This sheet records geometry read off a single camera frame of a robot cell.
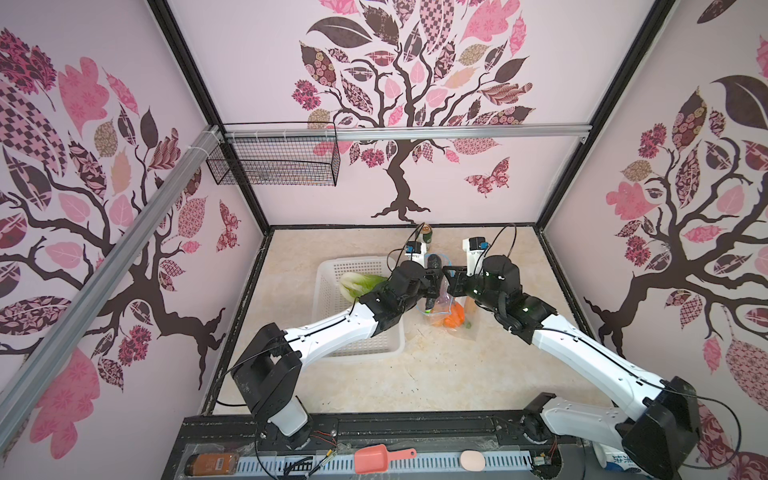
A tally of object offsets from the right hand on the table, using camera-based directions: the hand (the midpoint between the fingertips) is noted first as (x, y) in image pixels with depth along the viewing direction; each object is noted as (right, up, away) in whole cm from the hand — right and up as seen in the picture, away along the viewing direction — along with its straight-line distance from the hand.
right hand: (444, 265), depth 76 cm
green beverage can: (-1, +10, +29) cm, 31 cm away
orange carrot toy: (+6, -14, +10) cm, 18 cm away
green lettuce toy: (-26, -7, +16) cm, 31 cm away
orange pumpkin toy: (+4, -18, +12) cm, 22 cm away
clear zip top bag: (0, -12, -3) cm, 12 cm away
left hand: (0, -3, +3) cm, 5 cm away
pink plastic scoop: (-18, -47, -7) cm, 50 cm away
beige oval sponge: (+5, -47, -6) cm, 47 cm away
